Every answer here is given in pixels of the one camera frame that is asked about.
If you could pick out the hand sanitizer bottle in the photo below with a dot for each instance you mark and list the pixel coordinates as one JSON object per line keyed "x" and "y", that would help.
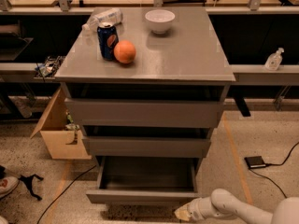
{"x": 274, "y": 60}

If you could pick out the orange fruit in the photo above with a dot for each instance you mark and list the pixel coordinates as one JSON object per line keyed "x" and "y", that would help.
{"x": 125, "y": 51}

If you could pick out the grey drawer cabinet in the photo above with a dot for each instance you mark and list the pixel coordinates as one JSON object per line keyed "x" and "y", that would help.
{"x": 187, "y": 55}

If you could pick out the cardboard box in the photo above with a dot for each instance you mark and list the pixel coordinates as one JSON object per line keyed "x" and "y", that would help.
{"x": 62, "y": 143}

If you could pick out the grey drawer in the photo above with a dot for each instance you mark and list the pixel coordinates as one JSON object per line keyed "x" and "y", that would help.
{"x": 144, "y": 181}
{"x": 173, "y": 107}
{"x": 146, "y": 141}

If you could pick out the blue pepsi can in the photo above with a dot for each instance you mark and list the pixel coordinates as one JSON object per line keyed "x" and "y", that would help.
{"x": 108, "y": 39}

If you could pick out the grey bottom drawer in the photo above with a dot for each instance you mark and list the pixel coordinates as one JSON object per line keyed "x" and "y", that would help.
{"x": 144, "y": 181}

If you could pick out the grey middle drawer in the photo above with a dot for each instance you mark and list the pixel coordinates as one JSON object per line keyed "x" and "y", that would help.
{"x": 146, "y": 141}

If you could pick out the grey top drawer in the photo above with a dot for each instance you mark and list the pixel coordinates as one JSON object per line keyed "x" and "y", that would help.
{"x": 173, "y": 107}

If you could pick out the white ceramic bowl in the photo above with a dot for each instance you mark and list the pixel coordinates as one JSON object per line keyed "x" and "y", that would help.
{"x": 159, "y": 21}

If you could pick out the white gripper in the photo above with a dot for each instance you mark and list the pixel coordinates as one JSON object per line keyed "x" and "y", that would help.
{"x": 195, "y": 209}

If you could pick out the clear plastic water bottle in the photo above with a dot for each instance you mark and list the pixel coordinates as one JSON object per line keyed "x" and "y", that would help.
{"x": 112, "y": 16}

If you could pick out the black foot pedal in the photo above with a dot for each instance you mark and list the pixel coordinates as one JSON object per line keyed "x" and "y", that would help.
{"x": 255, "y": 162}

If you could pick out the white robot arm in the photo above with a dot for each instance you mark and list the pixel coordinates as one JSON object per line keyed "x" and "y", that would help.
{"x": 222, "y": 203}

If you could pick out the white sneaker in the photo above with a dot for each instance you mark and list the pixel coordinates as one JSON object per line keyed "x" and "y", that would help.
{"x": 7, "y": 185}

